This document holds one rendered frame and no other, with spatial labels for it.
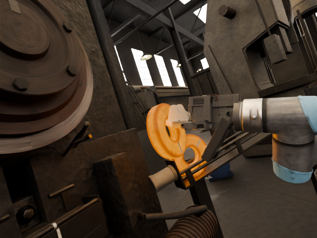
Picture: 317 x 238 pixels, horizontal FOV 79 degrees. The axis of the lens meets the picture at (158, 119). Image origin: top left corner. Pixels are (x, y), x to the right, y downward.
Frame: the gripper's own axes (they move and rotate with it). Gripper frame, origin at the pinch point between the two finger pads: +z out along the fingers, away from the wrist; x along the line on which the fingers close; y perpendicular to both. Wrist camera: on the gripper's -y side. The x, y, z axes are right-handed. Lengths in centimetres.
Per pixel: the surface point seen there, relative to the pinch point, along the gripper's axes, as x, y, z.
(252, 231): -85, -82, -13
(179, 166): -12.1, -16.8, 2.3
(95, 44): -17, 35, 45
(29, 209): 26.2, -18.2, 25.3
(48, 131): 22.6, 1.0, 19.5
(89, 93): 7.4, 10.2, 22.1
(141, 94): -634, 39, 472
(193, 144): -18.7, -10.0, -0.6
